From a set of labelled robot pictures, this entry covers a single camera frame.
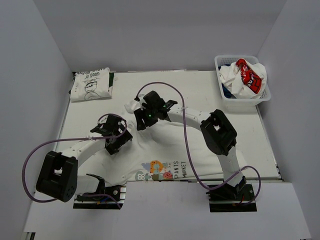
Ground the white t-shirt red print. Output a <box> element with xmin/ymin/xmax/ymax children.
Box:
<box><xmin>219</xmin><ymin>58</ymin><xmax>267</xmax><ymax>99</ymax></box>

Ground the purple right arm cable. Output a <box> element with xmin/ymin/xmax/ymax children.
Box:
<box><xmin>136</xmin><ymin>81</ymin><xmax>262</xmax><ymax>206</ymax></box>

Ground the white t-shirt with text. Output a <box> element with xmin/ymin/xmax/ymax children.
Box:
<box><xmin>92</xmin><ymin>98</ymin><xmax>248</xmax><ymax>182</ymax></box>

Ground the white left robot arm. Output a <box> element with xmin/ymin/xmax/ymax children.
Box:
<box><xmin>36</xmin><ymin>114</ymin><xmax>133</xmax><ymax>203</ymax></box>

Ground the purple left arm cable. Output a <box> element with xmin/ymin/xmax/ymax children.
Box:
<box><xmin>22</xmin><ymin>113</ymin><xmax>128</xmax><ymax>210</ymax></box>

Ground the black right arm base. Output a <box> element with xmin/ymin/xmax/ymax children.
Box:
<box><xmin>206</xmin><ymin>184</ymin><xmax>257</xmax><ymax>213</ymax></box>

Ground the white plastic basket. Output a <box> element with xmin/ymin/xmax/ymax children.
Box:
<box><xmin>214</xmin><ymin>55</ymin><xmax>271</xmax><ymax>108</ymax></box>

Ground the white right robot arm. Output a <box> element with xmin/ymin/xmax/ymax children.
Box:
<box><xmin>133</xmin><ymin>90</ymin><xmax>247</xmax><ymax>200</ymax></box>

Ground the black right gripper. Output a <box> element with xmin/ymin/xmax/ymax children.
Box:
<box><xmin>134</xmin><ymin>105</ymin><xmax>159</xmax><ymax>132</ymax></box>

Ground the folded white printed t-shirt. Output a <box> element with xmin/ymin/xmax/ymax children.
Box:
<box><xmin>70</xmin><ymin>67</ymin><xmax>115</xmax><ymax>102</ymax></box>

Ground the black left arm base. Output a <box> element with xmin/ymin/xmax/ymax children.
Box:
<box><xmin>73</xmin><ymin>183</ymin><xmax>126</xmax><ymax>210</ymax></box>

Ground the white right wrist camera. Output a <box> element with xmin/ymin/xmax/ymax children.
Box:
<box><xmin>134</xmin><ymin>94</ymin><xmax>146</xmax><ymax>110</ymax></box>

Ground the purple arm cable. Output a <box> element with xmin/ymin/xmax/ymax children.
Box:
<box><xmin>136</xmin><ymin>81</ymin><xmax>262</xmax><ymax>206</ymax></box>
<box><xmin>22</xmin><ymin>113</ymin><xmax>128</xmax><ymax>210</ymax></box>

